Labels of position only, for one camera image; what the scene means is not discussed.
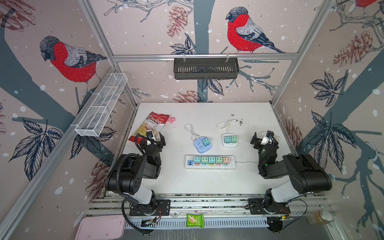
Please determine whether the white square power socket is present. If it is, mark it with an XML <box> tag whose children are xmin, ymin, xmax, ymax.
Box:
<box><xmin>222</xmin><ymin>133</ymin><xmax>238</xmax><ymax>148</ymax></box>

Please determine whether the teal charger plug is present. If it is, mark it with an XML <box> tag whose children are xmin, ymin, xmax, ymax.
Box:
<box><xmin>194</xmin><ymin>157</ymin><xmax>201</xmax><ymax>165</ymax></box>
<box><xmin>224</xmin><ymin>136</ymin><xmax>231</xmax><ymax>143</ymax></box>
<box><xmin>208</xmin><ymin>157</ymin><xmax>216</xmax><ymax>164</ymax></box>

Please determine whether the blue square power socket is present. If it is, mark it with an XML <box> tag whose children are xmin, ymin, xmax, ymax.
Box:
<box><xmin>194</xmin><ymin>137</ymin><xmax>212</xmax><ymax>154</ymax></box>

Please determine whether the white multicolour power strip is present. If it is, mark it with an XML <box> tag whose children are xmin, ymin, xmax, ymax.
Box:
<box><xmin>184</xmin><ymin>155</ymin><xmax>236</xmax><ymax>170</ymax></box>

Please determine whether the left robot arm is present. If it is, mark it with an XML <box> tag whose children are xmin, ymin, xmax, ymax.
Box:
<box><xmin>105</xmin><ymin>133</ymin><xmax>171</xmax><ymax>235</ymax></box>

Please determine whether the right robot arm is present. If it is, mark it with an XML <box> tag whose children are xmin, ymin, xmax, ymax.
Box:
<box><xmin>250</xmin><ymin>131</ymin><xmax>332</xmax><ymax>214</ymax></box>

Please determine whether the red chips bag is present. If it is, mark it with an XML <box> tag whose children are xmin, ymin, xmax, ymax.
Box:
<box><xmin>129</xmin><ymin>112</ymin><xmax>170</xmax><ymax>142</ymax></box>

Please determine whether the pink pig toy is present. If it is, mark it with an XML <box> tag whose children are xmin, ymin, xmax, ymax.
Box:
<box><xmin>168</xmin><ymin>117</ymin><xmax>176</xmax><ymax>124</ymax></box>

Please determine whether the green snack packet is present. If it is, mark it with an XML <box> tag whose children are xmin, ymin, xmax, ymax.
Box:
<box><xmin>186</xmin><ymin>214</ymin><xmax>204</xmax><ymax>228</ymax></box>

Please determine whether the clear jar with lid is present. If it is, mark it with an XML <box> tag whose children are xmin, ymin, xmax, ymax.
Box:
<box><xmin>306</xmin><ymin>211</ymin><xmax>334</xmax><ymax>225</ymax></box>

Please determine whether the pink tray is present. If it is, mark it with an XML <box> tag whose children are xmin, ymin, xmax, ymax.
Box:
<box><xmin>75</xmin><ymin>215</ymin><xmax>126</xmax><ymax>240</ymax></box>

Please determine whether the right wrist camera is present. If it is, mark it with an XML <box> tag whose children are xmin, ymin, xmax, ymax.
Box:
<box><xmin>261</xmin><ymin>131</ymin><xmax>275</xmax><ymax>146</ymax></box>

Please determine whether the white square socket cable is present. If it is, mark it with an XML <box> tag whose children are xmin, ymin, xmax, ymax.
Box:
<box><xmin>215</xmin><ymin>119</ymin><xmax>241</xmax><ymax>136</ymax></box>

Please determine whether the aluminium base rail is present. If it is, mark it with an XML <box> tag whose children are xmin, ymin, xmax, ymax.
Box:
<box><xmin>86</xmin><ymin>194</ymin><xmax>334</xmax><ymax>230</ymax></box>

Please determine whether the white wire wall basket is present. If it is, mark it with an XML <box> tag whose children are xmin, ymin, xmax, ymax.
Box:
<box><xmin>75</xmin><ymin>73</ymin><xmax>128</xmax><ymax>137</ymax></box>

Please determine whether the black wall basket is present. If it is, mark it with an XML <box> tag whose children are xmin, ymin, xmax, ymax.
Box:
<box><xmin>174</xmin><ymin>58</ymin><xmax>240</xmax><ymax>80</ymax></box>

